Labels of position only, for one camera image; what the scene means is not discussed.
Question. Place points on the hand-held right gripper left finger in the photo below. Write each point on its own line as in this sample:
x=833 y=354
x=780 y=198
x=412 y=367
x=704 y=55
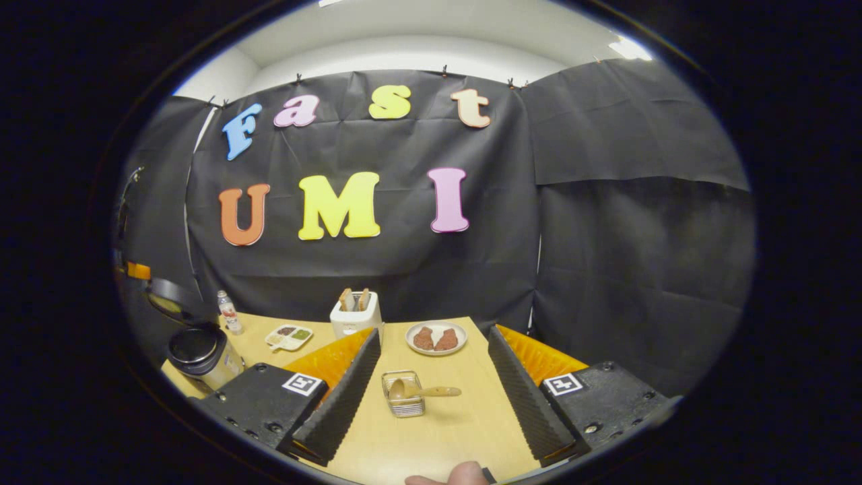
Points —
x=343 y=404

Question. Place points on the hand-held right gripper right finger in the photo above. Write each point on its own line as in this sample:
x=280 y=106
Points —
x=525 y=404

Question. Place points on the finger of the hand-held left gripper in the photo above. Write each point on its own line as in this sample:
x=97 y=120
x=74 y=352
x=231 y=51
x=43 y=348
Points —
x=139 y=271

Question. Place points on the wooden spoon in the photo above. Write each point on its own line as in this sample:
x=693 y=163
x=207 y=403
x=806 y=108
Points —
x=424 y=391

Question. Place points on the dark grey rice cooker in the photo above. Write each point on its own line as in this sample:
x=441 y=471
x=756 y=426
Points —
x=202 y=357

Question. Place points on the white toaster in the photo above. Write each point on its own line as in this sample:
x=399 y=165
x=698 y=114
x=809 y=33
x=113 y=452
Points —
x=353 y=322

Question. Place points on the white divided condiment dish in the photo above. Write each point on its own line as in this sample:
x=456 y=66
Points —
x=289 y=338

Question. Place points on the brown meat piece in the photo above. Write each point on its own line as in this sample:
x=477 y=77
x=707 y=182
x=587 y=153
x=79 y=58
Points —
x=423 y=339
x=447 y=340

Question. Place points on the small clear seasoning bottle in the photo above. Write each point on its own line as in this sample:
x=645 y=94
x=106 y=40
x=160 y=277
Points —
x=230 y=315

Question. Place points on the toast bread slice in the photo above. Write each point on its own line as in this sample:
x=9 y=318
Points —
x=363 y=299
x=345 y=300

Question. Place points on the white round plate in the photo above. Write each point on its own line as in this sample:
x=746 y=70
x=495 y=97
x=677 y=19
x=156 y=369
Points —
x=438 y=325

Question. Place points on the small ceiling light panel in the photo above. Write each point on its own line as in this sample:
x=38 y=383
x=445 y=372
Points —
x=630 y=48

